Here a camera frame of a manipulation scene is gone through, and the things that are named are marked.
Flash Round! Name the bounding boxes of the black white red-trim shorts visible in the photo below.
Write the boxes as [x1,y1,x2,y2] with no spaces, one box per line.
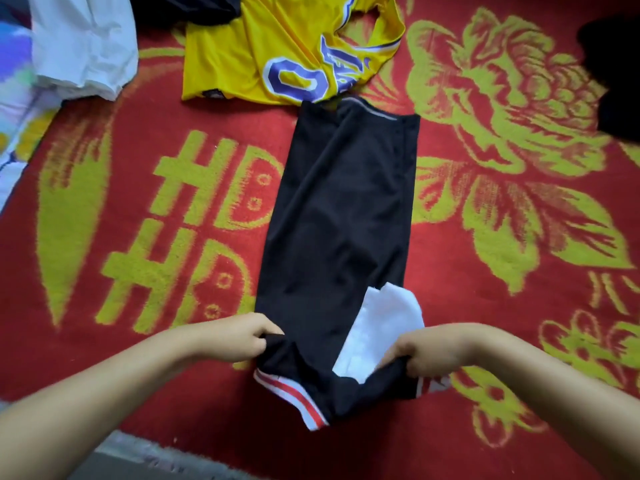
[252,95,451,432]

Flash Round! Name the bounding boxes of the colourful patterned pillow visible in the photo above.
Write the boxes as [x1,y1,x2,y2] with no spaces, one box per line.
[0,19,63,211]

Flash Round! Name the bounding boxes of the person's left forearm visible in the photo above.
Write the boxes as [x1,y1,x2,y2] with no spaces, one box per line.
[0,325,216,480]

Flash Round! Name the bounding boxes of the person's right forearm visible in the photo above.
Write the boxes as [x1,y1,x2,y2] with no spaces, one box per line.
[468,329,640,480]

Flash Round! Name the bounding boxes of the white long garment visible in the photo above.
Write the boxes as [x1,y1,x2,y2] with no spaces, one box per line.
[28,0,139,102]

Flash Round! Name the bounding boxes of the white bed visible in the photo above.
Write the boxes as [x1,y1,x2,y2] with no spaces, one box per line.
[0,0,640,480]

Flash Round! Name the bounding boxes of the person's left hand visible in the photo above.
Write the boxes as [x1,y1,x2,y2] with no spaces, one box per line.
[188,313,285,367]

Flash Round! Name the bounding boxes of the person's right hand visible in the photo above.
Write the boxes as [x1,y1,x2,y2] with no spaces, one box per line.
[377,323,488,382]

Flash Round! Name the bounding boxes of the yellow basketball jersey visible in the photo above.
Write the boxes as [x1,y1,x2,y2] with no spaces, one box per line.
[181,0,407,106]

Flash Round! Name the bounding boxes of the small black garment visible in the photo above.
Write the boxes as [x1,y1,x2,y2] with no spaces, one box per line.
[577,15,640,146]

